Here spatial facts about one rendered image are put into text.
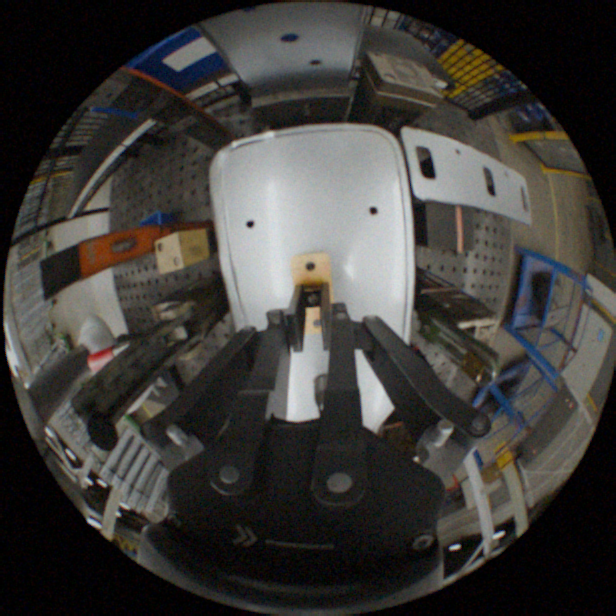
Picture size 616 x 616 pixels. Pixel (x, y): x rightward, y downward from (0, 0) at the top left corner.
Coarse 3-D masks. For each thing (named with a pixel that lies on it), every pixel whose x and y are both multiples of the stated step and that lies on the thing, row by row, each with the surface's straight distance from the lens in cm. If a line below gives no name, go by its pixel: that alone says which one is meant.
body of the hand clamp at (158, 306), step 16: (192, 288) 28; (208, 288) 27; (224, 288) 30; (160, 304) 25; (192, 304) 23; (208, 304) 26; (224, 304) 30; (160, 320) 26; (192, 320) 25; (208, 320) 26
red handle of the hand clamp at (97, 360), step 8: (176, 328) 22; (184, 328) 22; (168, 336) 22; (176, 336) 22; (184, 336) 22; (120, 344) 26; (128, 344) 24; (96, 352) 28; (104, 352) 26; (112, 352) 26; (96, 360) 27; (104, 360) 26; (96, 368) 28
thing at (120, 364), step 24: (192, 312) 23; (144, 336) 20; (192, 336) 23; (120, 360) 18; (144, 360) 20; (168, 360) 20; (96, 384) 17; (120, 384) 19; (144, 384) 19; (72, 408) 18; (96, 408) 19; (120, 408) 18; (96, 432) 15
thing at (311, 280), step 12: (324, 252) 20; (300, 264) 20; (324, 264) 20; (300, 276) 20; (312, 276) 20; (324, 276) 20; (312, 288) 20; (312, 300) 21; (312, 312) 21; (312, 324) 22
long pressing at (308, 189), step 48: (240, 144) 26; (288, 144) 24; (336, 144) 24; (384, 144) 25; (240, 192) 23; (288, 192) 22; (336, 192) 22; (384, 192) 23; (240, 240) 23; (288, 240) 22; (336, 240) 22; (384, 240) 22; (240, 288) 24; (288, 288) 23; (336, 288) 22; (384, 288) 23
